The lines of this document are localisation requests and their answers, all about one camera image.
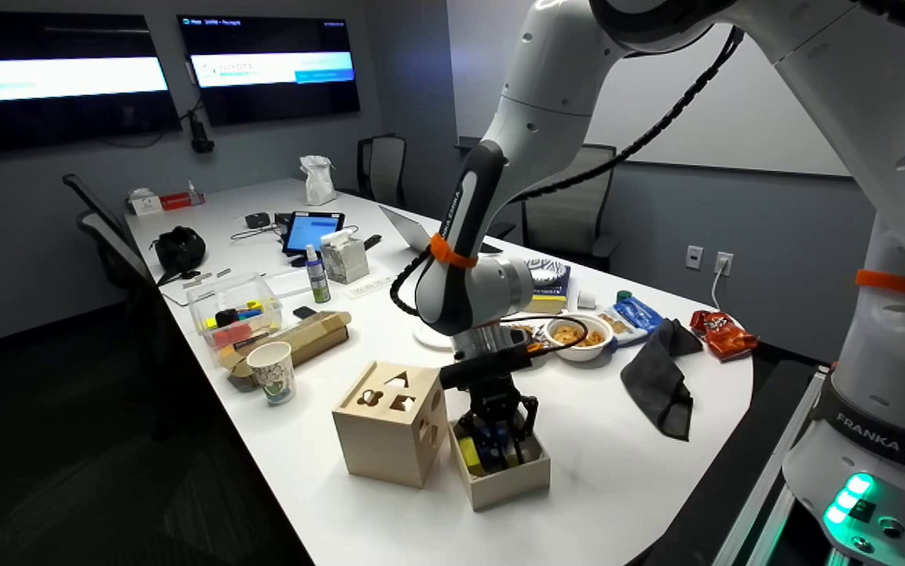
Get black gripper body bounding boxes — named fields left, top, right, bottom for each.
left=464, top=380, right=542, bottom=439

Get wooden shape sorter cube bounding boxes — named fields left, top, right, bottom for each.
left=330, top=359, right=449, bottom=490

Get red flat item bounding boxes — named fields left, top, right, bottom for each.
left=158, top=189, right=200, bottom=214

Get small yellow block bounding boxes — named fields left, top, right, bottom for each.
left=456, top=439, right=487, bottom=480

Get open wooden tray box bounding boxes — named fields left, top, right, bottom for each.
left=442, top=413, right=557, bottom=517

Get white bowl with snacks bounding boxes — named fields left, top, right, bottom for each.
left=544, top=311, right=618, bottom=366

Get blue and yellow box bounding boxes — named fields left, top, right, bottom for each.
left=524, top=260, right=576, bottom=319

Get black cloth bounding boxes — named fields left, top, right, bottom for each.
left=618, top=319, right=704, bottom=443

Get blue packet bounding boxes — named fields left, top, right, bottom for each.
left=611, top=289, right=670, bottom=339

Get large grey office chair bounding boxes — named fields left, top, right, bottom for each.
left=495, top=141, right=618, bottom=271

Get open grey laptop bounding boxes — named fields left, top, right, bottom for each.
left=376, top=202, right=440, bottom=257

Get wooden rolling pin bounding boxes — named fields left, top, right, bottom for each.
left=213, top=310, right=354, bottom=393

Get white tissue box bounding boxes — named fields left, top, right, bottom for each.
left=319, top=231, right=370, bottom=287

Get small sanitizer bottle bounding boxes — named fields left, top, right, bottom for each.
left=306, top=247, right=334, bottom=310

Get patterned paper cup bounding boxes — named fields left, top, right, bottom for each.
left=241, top=339, right=298, bottom=408

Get red chip bag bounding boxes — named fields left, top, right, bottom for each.
left=688, top=310, right=760, bottom=366

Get tablet with blue screen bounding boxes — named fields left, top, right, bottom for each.
left=280, top=209, right=349, bottom=257

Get small grey office chair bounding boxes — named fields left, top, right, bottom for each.
left=354, top=132, right=410, bottom=209

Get clear plastic container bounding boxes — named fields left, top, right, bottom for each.
left=186, top=275, right=287, bottom=356

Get black headphones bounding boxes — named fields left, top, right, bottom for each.
left=150, top=224, right=212, bottom=283

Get white whiteboard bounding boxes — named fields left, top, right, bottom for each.
left=442, top=0, right=855, bottom=183

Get small white box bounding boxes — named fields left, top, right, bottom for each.
left=127, top=186, right=166, bottom=222

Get black side chair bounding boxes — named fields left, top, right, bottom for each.
left=59, top=169, right=158, bottom=299

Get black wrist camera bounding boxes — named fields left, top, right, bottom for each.
left=436, top=345, right=538, bottom=393

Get wall monitor with blue button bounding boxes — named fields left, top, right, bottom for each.
left=175, top=14, right=364, bottom=125

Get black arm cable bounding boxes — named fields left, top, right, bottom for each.
left=386, top=23, right=747, bottom=320

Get wide wall monitor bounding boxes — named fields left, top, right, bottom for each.
left=0, top=11, right=184, bottom=160

